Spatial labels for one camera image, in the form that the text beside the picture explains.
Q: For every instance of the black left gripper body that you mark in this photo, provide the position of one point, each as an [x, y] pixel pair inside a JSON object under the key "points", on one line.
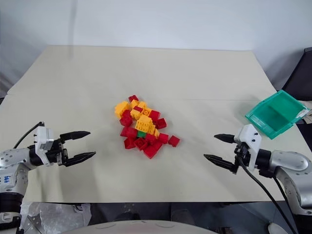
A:
{"points": [[58, 152]]}

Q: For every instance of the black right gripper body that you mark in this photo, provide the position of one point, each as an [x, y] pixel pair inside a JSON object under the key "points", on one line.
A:
{"points": [[242, 153]]}

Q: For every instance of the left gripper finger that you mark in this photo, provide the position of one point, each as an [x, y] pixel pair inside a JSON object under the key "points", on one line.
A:
{"points": [[80, 157], [75, 134]]}

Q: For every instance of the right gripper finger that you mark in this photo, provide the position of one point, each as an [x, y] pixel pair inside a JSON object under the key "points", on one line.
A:
{"points": [[219, 161], [225, 138]]}

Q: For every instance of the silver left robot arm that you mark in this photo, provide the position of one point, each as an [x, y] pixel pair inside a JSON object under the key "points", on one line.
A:
{"points": [[14, 158]]}

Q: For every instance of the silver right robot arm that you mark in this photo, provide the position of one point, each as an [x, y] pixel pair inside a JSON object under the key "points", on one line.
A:
{"points": [[290, 162]]}

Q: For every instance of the green plastic bin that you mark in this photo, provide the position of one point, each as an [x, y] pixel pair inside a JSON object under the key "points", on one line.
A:
{"points": [[275, 114]]}

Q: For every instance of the crumpled clear plastic bag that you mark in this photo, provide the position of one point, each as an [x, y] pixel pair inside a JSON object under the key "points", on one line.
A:
{"points": [[56, 217]]}

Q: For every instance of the green plastic toy brick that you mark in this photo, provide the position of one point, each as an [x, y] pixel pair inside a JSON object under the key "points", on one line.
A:
{"points": [[141, 134]]}

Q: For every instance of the white rounded object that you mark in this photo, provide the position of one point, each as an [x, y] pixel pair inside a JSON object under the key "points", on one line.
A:
{"points": [[278, 229]]}

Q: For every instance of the black chair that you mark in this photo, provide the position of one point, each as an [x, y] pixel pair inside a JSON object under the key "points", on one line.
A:
{"points": [[298, 80]]}

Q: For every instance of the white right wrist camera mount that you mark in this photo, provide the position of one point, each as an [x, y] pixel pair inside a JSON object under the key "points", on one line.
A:
{"points": [[248, 136]]}

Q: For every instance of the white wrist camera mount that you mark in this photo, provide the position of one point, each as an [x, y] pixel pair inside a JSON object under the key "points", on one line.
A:
{"points": [[42, 139], [248, 136]]}

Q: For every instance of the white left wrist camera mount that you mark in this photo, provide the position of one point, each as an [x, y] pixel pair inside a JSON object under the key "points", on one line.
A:
{"points": [[42, 139]]}

